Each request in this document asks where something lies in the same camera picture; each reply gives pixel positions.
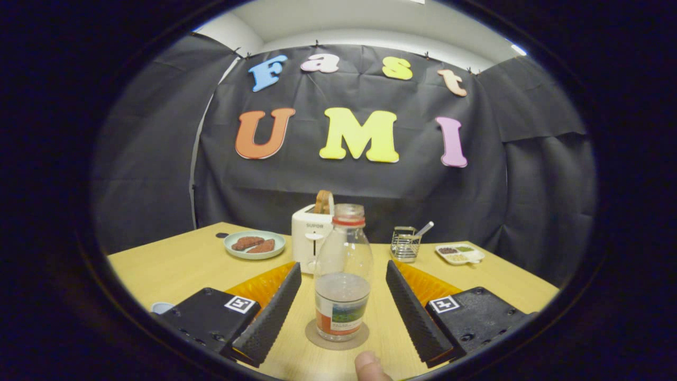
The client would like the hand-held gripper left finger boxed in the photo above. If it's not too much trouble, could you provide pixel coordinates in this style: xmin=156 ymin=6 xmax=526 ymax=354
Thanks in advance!
xmin=151 ymin=262 xmax=303 ymax=368

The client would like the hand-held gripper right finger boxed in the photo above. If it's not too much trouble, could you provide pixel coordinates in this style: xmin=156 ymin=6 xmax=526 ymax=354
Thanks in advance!
xmin=385 ymin=259 xmax=537 ymax=369

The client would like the clear juice bottle red label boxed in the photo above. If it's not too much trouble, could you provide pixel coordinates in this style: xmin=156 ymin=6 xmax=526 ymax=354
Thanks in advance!
xmin=314 ymin=203 xmax=374 ymax=342

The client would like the round brown coaster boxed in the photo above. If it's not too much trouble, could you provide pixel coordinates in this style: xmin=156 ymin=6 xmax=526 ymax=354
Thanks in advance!
xmin=305 ymin=317 xmax=370 ymax=351

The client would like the pale green plate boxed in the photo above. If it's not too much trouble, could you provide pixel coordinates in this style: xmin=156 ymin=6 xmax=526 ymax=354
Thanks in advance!
xmin=224 ymin=230 xmax=286 ymax=260

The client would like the white divided seasoning dish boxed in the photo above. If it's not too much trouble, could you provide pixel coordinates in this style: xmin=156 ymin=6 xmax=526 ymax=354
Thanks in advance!
xmin=435 ymin=243 xmax=486 ymax=266

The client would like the white toaster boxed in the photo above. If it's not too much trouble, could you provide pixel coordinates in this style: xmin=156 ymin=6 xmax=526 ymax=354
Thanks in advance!
xmin=291 ymin=204 xmax=335 ymax=275

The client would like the wooden table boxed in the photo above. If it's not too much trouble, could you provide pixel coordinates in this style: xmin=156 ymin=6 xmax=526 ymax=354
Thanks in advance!
xmin=107 ymin=222 xmax=560 ymax=381

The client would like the brown bread slice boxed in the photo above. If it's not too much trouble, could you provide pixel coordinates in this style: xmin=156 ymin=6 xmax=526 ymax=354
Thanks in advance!
xmin=314 ymin=190 xmax=335 ymax=215

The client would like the black backdrop cloth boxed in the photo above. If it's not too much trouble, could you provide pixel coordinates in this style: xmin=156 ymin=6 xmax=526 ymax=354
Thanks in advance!
xmin=91 ymin=33 xmax=597 ymax=289

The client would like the metal wire holder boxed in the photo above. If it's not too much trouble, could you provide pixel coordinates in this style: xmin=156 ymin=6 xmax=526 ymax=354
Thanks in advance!
xmin=390 ymin=226 xmax=422 ymax=264

